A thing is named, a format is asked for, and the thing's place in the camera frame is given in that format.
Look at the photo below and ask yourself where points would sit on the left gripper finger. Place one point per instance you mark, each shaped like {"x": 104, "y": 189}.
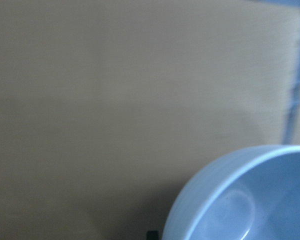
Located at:
{"x": 152, "y": 235}

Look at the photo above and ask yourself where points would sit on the brown paper table cover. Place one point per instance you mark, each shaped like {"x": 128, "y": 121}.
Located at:
{"x": 108, "y": 107}

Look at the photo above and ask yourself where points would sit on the blue bowl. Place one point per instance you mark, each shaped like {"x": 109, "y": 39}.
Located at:
{"x": 249, "y": 194}

